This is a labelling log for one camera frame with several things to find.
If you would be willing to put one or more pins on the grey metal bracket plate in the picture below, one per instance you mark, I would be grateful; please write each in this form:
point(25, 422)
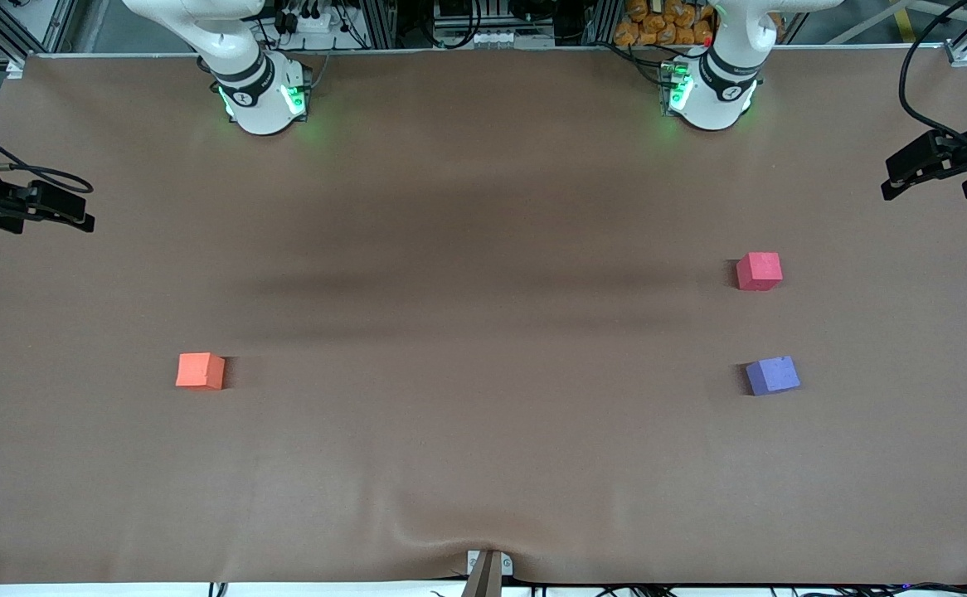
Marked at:
point(507, 565)

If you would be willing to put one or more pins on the brown table cloth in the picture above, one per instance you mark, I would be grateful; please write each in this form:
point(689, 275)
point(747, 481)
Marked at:
point(483, 431)

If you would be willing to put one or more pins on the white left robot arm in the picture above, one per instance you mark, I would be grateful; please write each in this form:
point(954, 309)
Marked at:
point(720, 99)

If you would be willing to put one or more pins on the red foam block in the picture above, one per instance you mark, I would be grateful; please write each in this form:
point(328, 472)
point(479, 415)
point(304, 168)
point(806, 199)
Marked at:
point(759, 272)

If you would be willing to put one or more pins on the orange foam block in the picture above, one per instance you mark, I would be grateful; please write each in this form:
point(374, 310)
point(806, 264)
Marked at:
point(200, 371)

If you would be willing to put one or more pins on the purple foam block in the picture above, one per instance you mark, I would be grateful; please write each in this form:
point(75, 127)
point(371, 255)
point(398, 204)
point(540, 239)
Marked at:
point(772, 376)

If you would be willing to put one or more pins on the white power strip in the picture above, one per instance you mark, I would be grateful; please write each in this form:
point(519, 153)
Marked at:
point(313, 22)

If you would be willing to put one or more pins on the black electronics box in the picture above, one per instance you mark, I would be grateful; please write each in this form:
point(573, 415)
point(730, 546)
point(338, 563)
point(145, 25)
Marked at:
point(459, 8)

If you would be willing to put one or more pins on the orange snack bag pile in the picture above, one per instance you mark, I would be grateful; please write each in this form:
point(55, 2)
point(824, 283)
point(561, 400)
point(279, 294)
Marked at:
point(658, 25)

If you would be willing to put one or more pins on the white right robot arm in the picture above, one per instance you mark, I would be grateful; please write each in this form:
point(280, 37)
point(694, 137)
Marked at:
point(255, 108)

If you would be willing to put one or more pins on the brown upright pole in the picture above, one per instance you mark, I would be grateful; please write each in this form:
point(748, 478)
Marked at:
point(483, 580)

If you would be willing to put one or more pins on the grey aluminium frame post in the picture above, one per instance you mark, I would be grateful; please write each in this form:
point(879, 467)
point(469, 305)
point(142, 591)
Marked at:
point(604, 21)
point(382, 21)

